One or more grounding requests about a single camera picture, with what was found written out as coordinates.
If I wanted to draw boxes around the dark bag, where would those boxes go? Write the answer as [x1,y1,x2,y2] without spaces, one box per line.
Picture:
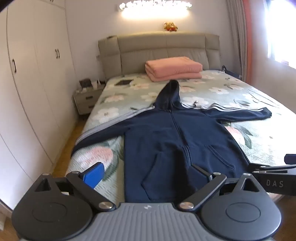
[221,65,242,78]

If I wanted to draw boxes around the bright wall lamp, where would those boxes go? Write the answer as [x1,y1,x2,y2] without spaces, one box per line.
[118,0,193,19]

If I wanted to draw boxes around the navy zip hoodie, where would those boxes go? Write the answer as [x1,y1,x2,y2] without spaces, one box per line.
[71,79,272,203]

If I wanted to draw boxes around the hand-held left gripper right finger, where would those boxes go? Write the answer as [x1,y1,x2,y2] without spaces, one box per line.
[178,164,267,212]

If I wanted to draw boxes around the folded pink blanket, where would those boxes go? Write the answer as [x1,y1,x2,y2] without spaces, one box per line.
[145,57,203,82]

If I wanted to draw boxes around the orange curtain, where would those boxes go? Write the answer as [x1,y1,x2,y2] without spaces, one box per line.
[242,0,260,87]

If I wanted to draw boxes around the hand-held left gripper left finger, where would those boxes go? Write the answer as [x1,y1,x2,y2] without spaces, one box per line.
[30,162,117,212]

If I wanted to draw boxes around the bright window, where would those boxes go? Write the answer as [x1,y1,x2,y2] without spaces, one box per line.
[263,0,296,70]

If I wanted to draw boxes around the thin clothes hanger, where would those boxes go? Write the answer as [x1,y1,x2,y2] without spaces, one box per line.
[233,89,282,110]

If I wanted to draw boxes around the beige padded headboard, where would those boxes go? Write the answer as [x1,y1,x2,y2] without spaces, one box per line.
[98,32,220,82]

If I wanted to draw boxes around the white wardrobe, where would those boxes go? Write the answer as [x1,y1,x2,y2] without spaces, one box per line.
[0,0,78,210]

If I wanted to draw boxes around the grey nightstand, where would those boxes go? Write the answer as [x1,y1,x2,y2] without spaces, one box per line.
[73,84,106,115]

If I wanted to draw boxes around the grey curtain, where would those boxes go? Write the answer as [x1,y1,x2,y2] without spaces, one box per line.
[232,0,250,82]

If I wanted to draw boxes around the bed with floral bedspread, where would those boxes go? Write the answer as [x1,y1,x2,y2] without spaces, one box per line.
[66,69,296,205]

